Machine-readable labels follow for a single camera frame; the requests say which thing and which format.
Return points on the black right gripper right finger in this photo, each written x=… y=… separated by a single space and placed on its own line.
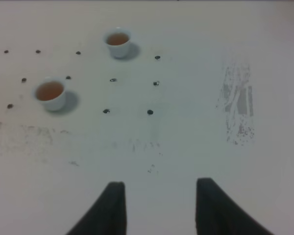
x=217 y=214

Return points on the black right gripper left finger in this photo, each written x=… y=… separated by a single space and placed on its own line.
x=107 y=216

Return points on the blue porcelain teacup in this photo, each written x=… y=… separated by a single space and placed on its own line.
x=51 y=93
x=118 y=41

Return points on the far blue porcelain teacup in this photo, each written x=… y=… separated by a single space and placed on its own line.
x=118 y=41

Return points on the near blue porcelain teacup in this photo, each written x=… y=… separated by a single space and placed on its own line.
x=51 y=93

